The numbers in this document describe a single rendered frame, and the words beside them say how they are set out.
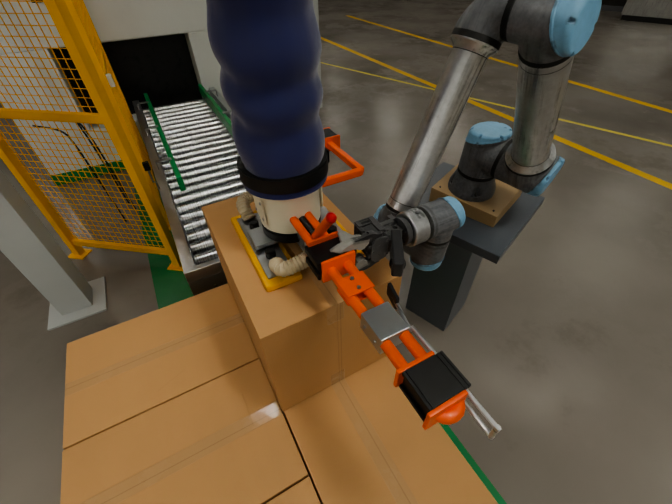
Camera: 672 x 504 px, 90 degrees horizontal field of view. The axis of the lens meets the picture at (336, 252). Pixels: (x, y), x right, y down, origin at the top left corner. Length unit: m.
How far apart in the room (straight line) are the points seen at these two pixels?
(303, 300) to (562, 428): 1.43
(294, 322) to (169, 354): 0.66
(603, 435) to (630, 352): 0.54
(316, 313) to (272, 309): 0.11
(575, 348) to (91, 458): 2.13
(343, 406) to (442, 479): 0.33
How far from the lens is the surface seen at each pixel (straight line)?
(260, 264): 0.94
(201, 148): 2.61
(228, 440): 1.17
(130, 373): 1.40
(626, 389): 2.24
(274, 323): 0.82
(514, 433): 1.86
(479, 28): 0.93
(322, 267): 0.72
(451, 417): 0.58
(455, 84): 0.94
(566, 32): 0.88
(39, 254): 2.27
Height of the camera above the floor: 1.61
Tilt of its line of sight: 43 degrees down
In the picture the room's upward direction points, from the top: 1 degrees counter-clockwise
